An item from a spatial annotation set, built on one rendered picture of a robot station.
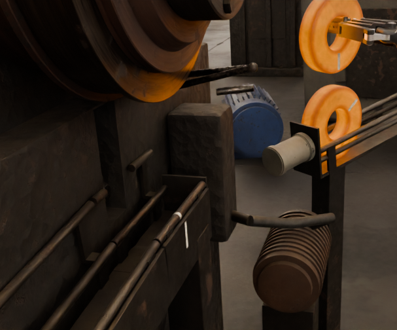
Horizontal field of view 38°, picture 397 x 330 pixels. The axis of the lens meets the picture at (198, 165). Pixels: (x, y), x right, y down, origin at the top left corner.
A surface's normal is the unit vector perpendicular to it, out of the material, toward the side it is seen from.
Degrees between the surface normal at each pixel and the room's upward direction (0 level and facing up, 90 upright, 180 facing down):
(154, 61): 90
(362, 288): 0
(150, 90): 90
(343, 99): 90
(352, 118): 90
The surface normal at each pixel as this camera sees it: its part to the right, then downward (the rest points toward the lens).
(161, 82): 0.95, 0.05
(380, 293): -0.06, -0.93
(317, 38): 0.61, 0.28
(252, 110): 0.04, 0.35
